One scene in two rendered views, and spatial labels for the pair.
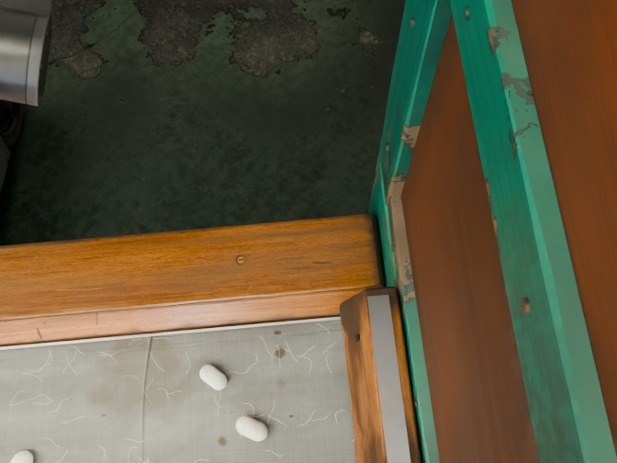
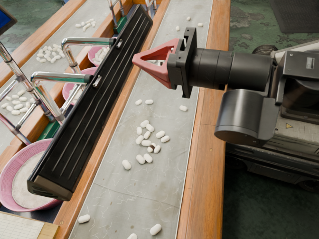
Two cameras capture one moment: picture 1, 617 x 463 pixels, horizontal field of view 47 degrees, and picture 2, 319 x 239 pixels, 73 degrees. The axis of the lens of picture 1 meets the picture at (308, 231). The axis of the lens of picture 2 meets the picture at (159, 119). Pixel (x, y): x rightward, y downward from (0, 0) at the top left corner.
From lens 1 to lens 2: 0.27 m
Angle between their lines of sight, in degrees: 51
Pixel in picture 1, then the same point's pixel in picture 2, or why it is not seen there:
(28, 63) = (225, 125)
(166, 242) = (216, 222)
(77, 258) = (214, 185)
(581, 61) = not seen: outside the picture
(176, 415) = (147, 211)
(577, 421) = not seen: outside the picture
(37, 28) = (244, 129)
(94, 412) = (157, 183)
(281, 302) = not seen: outside the picture
